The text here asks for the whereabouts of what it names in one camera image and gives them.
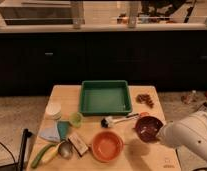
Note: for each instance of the teal cloth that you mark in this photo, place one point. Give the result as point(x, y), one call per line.
point(63, 129)

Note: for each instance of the orange bowl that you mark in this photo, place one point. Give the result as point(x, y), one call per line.
point(106, 146)

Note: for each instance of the brown dried fruit cluster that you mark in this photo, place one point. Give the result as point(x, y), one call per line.
point(146, 99)

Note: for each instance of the red apple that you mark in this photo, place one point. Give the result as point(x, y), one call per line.
point(144, 114)

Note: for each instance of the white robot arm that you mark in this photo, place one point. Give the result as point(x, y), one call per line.
point(190, 132)

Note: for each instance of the black handled brush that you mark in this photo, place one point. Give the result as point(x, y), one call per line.
point(109, 121)

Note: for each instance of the light blue cloth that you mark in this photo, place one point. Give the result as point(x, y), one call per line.
point(50, 134)

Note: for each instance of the green plastic tray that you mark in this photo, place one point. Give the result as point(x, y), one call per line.
point(105, 97)

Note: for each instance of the green cucumber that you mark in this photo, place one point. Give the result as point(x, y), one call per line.
point(40, 154)

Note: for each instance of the yellow banana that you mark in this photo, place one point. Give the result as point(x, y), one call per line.
point(50, 154)

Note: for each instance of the small green cup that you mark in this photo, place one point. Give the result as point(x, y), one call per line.
point(75, 119)

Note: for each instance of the black stand post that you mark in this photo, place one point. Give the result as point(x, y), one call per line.
point(25, 136)

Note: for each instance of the brown wooden block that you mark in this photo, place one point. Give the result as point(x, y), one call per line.
point(78, 143)

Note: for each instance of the metal measuring cup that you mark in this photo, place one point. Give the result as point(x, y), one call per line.
point(65, 150)

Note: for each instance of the dark brown bowl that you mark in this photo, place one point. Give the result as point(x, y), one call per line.
point(147, 128)

